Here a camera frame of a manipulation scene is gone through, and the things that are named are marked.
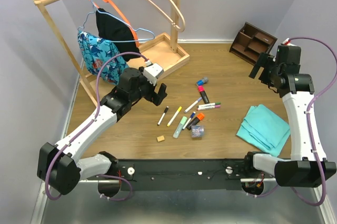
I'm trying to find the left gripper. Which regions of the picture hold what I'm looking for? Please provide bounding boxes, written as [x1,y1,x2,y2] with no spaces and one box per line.
[130,67,168,106]

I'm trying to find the black cap whiteboard marker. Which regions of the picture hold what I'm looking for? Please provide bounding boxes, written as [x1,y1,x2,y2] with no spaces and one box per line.
[157,106,169,126]

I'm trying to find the brown wooden desk organizer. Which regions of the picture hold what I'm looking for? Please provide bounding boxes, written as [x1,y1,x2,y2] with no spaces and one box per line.
[229,22,277,65]

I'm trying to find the yellow cap marker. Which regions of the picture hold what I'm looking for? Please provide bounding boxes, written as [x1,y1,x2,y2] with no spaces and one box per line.
[166,106,182,127]

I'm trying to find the purple cap white marker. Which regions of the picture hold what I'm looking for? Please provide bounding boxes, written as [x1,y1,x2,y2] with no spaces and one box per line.
[184,97,202,113]

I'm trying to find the clear paperclip jar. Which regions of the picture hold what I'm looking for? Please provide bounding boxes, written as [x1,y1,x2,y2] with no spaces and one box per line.
[191,125,205,138]

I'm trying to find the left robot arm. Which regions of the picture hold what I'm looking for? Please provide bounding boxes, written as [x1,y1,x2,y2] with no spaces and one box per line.
[37,63,167,195]

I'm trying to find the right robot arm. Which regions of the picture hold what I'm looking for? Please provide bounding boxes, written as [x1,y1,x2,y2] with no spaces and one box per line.
[242,53,336,188]

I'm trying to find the blue cap whiteboard marker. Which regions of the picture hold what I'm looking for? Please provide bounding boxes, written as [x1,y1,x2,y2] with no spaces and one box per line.
[182,111,196,130]

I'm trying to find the mint green highlighter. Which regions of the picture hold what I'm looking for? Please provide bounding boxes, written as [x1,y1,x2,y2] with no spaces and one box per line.
[173,116,187,139]

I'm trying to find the pink black highlighter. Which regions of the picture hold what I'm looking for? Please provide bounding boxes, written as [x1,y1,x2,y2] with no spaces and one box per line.
[197,85,210,104]

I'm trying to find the wooden clothes rack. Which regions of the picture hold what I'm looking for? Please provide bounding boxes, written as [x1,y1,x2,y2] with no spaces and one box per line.
[33,0,190,105]

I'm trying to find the orange black highlighter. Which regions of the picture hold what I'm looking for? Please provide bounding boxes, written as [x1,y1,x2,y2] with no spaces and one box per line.
[186,113,205,130]

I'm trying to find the pink cap white marker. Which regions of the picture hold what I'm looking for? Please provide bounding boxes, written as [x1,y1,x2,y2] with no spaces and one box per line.
[197,105,221,111]

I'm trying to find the green cap white marker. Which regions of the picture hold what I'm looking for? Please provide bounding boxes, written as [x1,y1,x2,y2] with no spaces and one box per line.
[198,102,221,108]

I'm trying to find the teal folded cloth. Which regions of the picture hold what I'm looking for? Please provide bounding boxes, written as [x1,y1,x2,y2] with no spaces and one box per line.
[236,104,290,157]

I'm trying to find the blue patterned shorts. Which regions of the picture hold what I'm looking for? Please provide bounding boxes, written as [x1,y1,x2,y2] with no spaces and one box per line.
[77,31,128,85]

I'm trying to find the black garment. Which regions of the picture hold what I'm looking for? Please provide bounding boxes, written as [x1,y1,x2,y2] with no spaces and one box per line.
[95,8,140,53]

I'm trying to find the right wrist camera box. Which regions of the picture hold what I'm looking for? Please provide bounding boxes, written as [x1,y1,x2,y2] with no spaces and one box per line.
[275,45,301,65]

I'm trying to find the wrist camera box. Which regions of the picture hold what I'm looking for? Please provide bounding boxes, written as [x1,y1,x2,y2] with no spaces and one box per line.
[275,45,301,65]
[143,63,164,86]

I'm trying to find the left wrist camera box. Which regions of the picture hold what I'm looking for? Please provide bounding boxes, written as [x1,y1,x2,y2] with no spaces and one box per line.
[143,63,164,86]

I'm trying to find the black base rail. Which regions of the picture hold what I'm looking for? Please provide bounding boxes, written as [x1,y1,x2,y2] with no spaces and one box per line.
[86,158,274,192]

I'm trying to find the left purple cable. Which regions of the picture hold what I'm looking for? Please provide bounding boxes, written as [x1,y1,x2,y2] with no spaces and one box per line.
[44,52,152,201]

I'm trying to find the purple cable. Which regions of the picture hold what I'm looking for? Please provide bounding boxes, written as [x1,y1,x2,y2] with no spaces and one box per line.
[44,52,152,201]
[246,36,337,207]

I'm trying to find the light blue wire hanger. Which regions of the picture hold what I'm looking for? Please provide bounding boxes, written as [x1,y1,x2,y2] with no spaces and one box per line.
[88,0,155,47]

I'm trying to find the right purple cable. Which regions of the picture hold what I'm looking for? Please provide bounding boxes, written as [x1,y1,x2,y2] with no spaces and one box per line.
[246,36,337,207]

